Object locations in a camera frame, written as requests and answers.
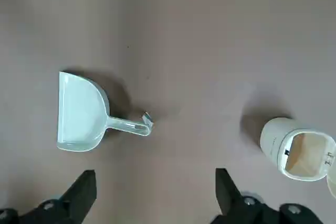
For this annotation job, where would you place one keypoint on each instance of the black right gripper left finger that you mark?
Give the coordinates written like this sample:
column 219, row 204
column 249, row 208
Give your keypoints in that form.
column 73, row 203

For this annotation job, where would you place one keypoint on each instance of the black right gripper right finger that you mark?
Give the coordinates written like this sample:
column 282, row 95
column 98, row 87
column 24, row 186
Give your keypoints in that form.
column 236, row 208

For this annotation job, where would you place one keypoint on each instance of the small paper label tag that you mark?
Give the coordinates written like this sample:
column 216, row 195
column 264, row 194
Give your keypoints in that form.
column 147, row 119

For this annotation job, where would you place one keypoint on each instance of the small cream bin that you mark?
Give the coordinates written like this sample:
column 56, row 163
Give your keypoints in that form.
column 273, row 134

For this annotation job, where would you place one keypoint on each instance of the pale plastic dustpan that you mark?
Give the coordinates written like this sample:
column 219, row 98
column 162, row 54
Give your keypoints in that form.
column 81, row 113

